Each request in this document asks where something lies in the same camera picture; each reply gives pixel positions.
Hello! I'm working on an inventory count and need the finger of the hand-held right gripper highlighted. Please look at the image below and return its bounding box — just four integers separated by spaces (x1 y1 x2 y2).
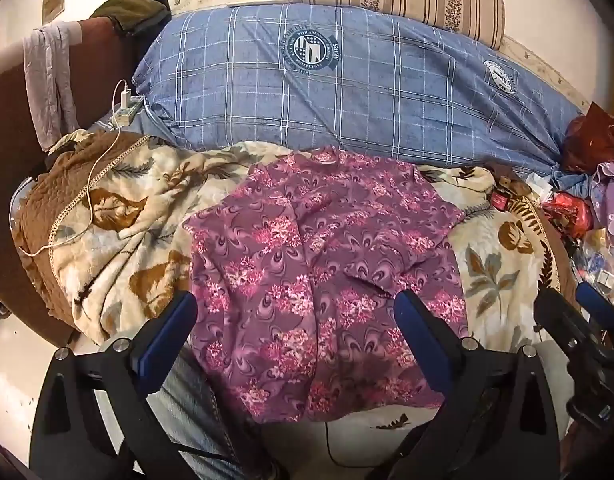
574 281 614 335
533 287 576 347

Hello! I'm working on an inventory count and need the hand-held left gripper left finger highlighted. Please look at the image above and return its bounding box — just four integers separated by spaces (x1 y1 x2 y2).
29 291 238 480

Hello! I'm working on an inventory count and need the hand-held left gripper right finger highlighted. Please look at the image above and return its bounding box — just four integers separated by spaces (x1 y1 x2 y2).
387 288 568 480

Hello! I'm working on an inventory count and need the purple floral shirt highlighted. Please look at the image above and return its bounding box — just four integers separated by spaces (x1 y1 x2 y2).
182 145 470 423

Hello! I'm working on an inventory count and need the pile of small packets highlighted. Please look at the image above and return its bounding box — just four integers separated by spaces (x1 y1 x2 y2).
569 230 614 297

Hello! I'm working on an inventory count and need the person's jeans leg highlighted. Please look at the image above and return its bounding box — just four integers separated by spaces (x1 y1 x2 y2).
157 345 288 480

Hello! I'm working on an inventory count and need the red shiny packet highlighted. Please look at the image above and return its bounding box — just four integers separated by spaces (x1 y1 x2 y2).
541 194 594 240

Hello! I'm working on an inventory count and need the lilac patterned garment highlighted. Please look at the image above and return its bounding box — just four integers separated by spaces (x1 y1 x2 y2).
587 161 614 248

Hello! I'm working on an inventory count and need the cream leaf-print blanket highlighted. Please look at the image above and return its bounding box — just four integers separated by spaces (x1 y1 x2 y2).
47 130 562 356

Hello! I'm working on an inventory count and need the red plastic bag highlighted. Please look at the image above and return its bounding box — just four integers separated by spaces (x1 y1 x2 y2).
561 101 614 175

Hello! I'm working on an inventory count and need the brown quilted blanket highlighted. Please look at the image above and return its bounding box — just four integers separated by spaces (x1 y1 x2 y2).
12 132 142 331

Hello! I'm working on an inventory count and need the white power strip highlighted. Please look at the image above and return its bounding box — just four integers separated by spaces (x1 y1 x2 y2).
109 97 142 127

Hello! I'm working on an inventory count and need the blue plaid quilt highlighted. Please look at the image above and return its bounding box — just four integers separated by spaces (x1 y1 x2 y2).
94 2 595 173

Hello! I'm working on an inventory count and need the pale lilac hanging cloth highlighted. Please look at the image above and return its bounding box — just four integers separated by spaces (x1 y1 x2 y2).
23 22 82 151

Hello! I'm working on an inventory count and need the olive green cloth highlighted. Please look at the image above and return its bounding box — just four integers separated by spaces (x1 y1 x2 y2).
89 0 172 36

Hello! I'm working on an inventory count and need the black cable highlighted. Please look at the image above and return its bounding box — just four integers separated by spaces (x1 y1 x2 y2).
172 420 388 470

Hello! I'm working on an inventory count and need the white charging cable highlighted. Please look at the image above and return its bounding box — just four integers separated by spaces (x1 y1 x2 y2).
21 79 128 258

